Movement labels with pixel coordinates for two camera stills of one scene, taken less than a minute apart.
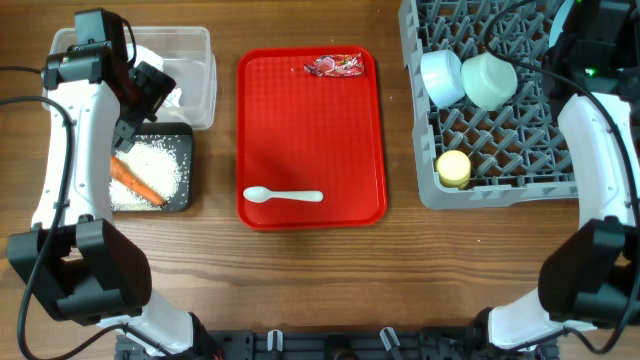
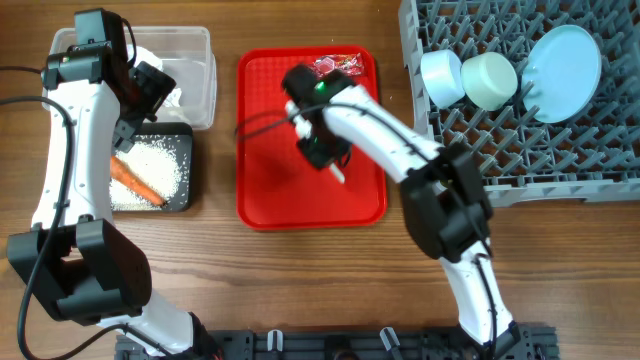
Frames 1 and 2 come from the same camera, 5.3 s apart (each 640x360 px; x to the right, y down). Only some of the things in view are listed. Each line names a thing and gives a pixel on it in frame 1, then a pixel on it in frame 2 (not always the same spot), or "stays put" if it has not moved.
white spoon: [261, 194] → [340, 177]
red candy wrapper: [348, 64] stays put
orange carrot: [133, 182] stays put
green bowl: [488, 81] stays put
